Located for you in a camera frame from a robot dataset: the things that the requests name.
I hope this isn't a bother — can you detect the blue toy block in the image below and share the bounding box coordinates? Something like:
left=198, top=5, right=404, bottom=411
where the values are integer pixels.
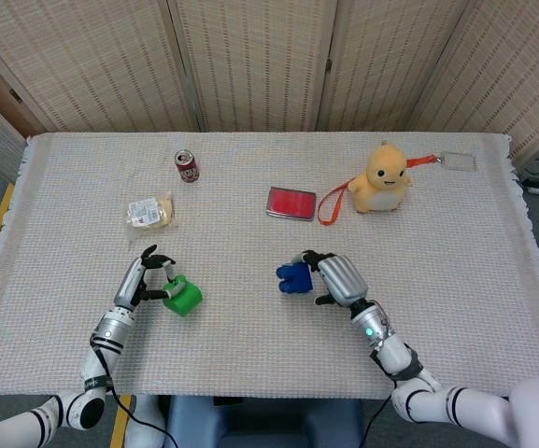
left=276, top=261, right=315, bottom=296

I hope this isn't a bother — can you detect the black plug with cable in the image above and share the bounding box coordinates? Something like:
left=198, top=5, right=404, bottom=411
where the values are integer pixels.
left=520, top=158, right=539, bottom=186

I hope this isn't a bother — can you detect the green toy block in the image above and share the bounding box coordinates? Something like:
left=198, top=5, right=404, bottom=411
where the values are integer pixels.
left=162, top=274, right=204, bottom=318

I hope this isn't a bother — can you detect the clear badge holder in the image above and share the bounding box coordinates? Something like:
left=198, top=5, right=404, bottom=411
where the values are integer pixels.
left=440, top=150, right=477, bottom=172

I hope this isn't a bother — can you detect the red soda can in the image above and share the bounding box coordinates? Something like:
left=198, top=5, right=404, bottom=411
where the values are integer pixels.
left=173, top=148, right=201, bottom=185

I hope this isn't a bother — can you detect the white woven tablecloth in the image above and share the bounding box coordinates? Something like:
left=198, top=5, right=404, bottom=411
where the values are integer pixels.
left=0, top=132, right=539, bottom=400

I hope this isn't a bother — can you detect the white robot column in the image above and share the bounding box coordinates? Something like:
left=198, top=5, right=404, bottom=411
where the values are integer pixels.
left=123, top=394, right=166, bottom=448

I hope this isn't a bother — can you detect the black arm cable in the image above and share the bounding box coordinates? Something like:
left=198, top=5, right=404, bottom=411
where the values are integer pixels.
left=90, top=343, right=177, bottom=448

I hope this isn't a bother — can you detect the orange lanyard strap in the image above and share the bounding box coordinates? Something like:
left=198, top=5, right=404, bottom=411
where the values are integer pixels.
left=318, top=154, right=446, bottom=228

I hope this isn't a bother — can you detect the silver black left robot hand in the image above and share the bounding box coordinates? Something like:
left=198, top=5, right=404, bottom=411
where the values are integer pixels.
left=112, top=245, right=189, bottom=309

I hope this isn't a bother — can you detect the red card case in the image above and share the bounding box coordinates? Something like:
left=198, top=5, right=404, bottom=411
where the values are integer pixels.
left=265, top=186, right=318, bottom=222

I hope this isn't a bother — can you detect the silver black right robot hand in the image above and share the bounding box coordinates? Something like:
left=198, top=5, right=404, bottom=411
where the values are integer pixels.
left=290, top=250, right=369, bottom=308

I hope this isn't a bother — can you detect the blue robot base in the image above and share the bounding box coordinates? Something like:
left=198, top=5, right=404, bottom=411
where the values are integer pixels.
left=163, top=395, right=366, bottom=448

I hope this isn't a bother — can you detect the yellow plush dinosaur toy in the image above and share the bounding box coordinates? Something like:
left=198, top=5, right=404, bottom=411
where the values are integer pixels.
left=348, top=140, right=414, bottom=215

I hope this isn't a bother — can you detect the beige folding screen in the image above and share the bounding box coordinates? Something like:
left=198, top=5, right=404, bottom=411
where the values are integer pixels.
left=0, top=0, right=539, bottom=162

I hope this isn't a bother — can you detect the clear packet of yellow snack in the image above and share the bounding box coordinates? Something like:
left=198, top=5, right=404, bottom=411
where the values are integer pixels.
left=124, top=191, right=179, bottom=233

